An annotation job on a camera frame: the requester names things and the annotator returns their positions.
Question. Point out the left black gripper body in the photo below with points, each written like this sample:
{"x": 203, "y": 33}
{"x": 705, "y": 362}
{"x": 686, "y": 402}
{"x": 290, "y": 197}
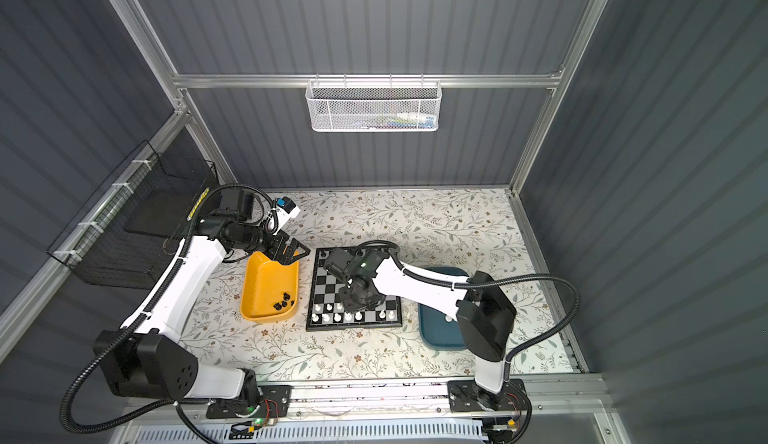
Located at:
{"x": 272, "y": 246}

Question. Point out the black foam pad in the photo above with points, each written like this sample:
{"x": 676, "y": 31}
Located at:
{"x": 162, "y": 214}

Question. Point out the aluminium front rail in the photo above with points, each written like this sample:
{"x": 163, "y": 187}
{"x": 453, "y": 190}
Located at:
{"x": 429, "y": 397}

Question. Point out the yellow plastic tray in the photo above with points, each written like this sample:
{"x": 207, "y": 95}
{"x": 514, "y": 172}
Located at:
{"x": 264, "y": 283}

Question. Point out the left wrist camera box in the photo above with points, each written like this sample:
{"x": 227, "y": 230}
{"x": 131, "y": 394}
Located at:
{"x": 282, "y": 211}

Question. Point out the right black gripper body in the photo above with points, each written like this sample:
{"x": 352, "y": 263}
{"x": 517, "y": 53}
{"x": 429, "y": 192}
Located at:
{"x": 351, "y": 301}

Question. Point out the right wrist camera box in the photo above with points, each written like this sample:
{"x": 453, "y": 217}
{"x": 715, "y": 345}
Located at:
{"x": 337, "y": 262}

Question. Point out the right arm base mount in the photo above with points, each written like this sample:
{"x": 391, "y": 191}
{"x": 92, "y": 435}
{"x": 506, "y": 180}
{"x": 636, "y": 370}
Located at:
{"x": 467, "y": 396}

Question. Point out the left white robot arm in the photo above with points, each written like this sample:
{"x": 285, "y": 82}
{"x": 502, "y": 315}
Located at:
{"x": 144, "y": 359}

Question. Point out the markers in white basket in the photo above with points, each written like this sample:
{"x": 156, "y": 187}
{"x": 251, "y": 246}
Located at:
{"x": 401, "y": 121}

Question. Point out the black white chess board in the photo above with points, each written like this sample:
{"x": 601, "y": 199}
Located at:
{"x": 325, "y": 311}

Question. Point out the white wire mesh basket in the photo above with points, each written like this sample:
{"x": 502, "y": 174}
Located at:
{"x": 339, "y": 109}

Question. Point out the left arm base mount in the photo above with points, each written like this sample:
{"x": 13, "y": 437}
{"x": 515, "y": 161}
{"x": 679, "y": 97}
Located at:
{"x": 271, "y": 402}

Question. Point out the teal plastic tray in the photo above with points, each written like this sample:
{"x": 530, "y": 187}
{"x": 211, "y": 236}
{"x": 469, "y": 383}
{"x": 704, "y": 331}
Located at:
{"x": 436, "y": 332}

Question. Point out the black pieces in yellow tray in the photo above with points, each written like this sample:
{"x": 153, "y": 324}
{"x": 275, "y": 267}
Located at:
{"x": 284, "y": 303}

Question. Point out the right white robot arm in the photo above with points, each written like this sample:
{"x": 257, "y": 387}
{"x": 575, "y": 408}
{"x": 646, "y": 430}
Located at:
{"x": 483, "y": 312}

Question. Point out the black wire mesh basket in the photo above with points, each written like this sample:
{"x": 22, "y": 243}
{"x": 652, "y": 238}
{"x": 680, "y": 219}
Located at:
{"x": 128, "y": 237}

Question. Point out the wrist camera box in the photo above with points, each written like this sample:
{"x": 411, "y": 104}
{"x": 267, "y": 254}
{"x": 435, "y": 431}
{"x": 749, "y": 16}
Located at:
{"x": 282, "y": 211}
{"x": 337, "y": 262}

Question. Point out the yellow marker pen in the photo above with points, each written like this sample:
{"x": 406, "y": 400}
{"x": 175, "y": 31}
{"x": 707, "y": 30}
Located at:
{"x": 197, "y": 204}

